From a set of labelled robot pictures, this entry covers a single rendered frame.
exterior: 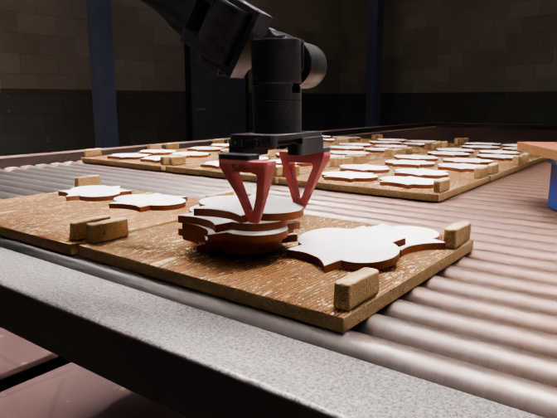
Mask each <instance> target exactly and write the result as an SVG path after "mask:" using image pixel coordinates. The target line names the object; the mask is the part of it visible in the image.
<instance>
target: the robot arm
mask: <svg viewBox="0 0 557 418"><path fill-rule="evenodd" d="M140 1H141V2H143V3H145V4H146V5H148V6H149V7H150V8H151V9H152V10H153V11H155V12H156V13H157V14H158V15H159V16H160V17H161V18H162V19H163V20H164V21H165V22H166V23H167V25H168V26H169V28H170V29H171V30H173V31H174V32H175V33H177V34H178V35H180V36H181V39H180V41H182V42H183V43H185V44H186V45H188V46H189V47H190V48H191V49H193V50H194V51H196V52H198V53H199V54H200V55H199V57H200V59H199V61H198V62H199V64H200V65H202V66H203V67H205V68H206V69H207V70H209V71H211V72H212V73H214V74H216V75H223V76H229V77H230V78H240V79H244V77H245V74H246V73H247V71H248V70H249V69H250V68H251V67H252V85H257V86H252V102H253V133H244V134H231V135H230V139H229V152H228V153H219V154H218V155H219V167H220V169H221V171H222V172H223V173H224V175H225V177H226V179H227V180H228V182H229V184H230V185H231V187H232V188H233V190H234V192H235V194H236V196H237V197H238V199H239V201H240V205H241V206H242V208H243V210H244V213H245V215H246V217H247V220H248V222H249V223H255V224H259V223H260V221H261V218H262V215H263V212H264V208H265V204H266V201H267V198H268V194H269V189H270V186H271V182H272V180H273V176H274V171H275V168H276V161H269V160H259V155H262V154H268V148H270V149H284V148H286V147H288V150H284V151H279V152H278V154H279V157H280V160H281V163H282V166H283V171H284V174H285V177H286V180H287V184H288V188H289V191H290V194H291V198H292V200H293V202H296V203H299V204H301V205H303V207H304V210H305V209H306V207H307V204H308V202H309V199H310V197H311V195H312V192H313V190H314V188H315V186H316V184H317V182H318V180H319V178H320V177H321V175H322V172H323V170H324V168H325V167H326V166H327V163H328V161H329V159H330V157H331V147H323V136H322V131H302V89H309V88H312V87H314V86H316V85H318V84H319V83H320V82H321V81H322V79H323V78H324V76H325V74H326V71H327V60H326V57H325V55H324V53H323V52H322V50H321V49H319V48H318V47H317V46H314V45H312V44H308V43H305V42H304V40H302V39H298V38H296V37H292V36H291V35H289V34H285V33H282V32H277V31H276V30H274V29H273V28H270V27H269V24H270V22H271V20H272V18H273V17H271V16H270V15H269V14H267V13H266V12H263V11H261V10H259V9H258V8H257V7H255V6H253V5H251V4H249V3H248V2H246V1H244V0H140ZM295 163H311V164H312V171H311V172H310V175H309V178H308V181H307V184H306V187H305V188H304V191H303V195H302V197H300V193H299V190H298V181H297V174H296V167H295ZM240 172H243V173H252V174H255V175H256V176H257V184H256V198H255V203H254V210H253V208H252V206H251V204H250V201H249V197H248V195H247V192H246V190H245V186H244V184H243V181H242V179H241V176H240Z"/></svg>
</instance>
